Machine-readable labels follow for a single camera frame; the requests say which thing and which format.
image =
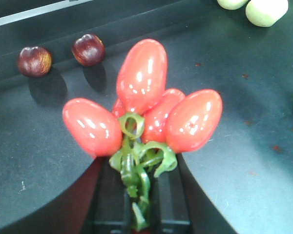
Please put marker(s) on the pale pear front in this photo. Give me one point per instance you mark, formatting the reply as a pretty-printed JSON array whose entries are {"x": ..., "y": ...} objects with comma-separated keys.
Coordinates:
[{"x": 265, "y": 13}]

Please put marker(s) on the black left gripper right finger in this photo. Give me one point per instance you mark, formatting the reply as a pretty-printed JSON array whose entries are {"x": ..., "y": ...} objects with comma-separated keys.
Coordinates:
[{"x": 183, "y": 207}]

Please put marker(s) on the red cherry tomato bunch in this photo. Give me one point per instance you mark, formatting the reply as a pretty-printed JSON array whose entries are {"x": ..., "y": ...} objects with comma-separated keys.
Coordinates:
[{"x": 147, "y": 127}]

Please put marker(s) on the dark red plum left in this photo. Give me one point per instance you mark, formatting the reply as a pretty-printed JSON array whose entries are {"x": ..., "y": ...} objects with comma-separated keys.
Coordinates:
[{"x": 34, "y": 61}]

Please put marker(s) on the pale pear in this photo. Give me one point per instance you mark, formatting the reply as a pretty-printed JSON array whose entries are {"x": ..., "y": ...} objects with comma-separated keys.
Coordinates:
[
  {"x": 231, "y": 4},
  {"x": 265, "y": 13}
]

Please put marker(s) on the pale pear rear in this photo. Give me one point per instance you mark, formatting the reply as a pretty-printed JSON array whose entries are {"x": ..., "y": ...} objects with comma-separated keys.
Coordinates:
[{"x": 231, "y": 4}]

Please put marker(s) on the dark red plum right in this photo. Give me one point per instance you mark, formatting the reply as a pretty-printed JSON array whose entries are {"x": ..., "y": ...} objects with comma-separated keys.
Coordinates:
[{"x": 88, "y": 50}]

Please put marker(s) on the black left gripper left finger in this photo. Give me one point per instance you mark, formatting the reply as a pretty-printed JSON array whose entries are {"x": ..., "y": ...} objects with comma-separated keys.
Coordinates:
[{"x": 94, "y": 204}]

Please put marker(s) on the dark red plum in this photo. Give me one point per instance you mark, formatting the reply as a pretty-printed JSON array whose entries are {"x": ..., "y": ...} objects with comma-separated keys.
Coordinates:
[
  {"x": 88, "y": 50},
  {"x": 34, "y": 61}
]

